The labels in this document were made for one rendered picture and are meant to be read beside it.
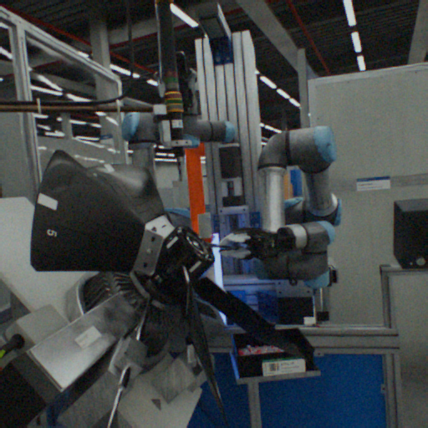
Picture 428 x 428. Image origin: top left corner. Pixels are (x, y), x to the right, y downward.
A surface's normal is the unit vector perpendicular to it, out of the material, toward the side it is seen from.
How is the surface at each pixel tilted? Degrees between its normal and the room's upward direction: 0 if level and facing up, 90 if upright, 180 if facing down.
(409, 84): 91
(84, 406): 102
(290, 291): 90
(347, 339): 90
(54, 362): 50
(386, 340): 90
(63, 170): 69
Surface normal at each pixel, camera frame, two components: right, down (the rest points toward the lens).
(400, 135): -0.21, 0.07
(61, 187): 0.79, -0.29
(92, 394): -0.01, 0.29
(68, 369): 0.69, -0.69
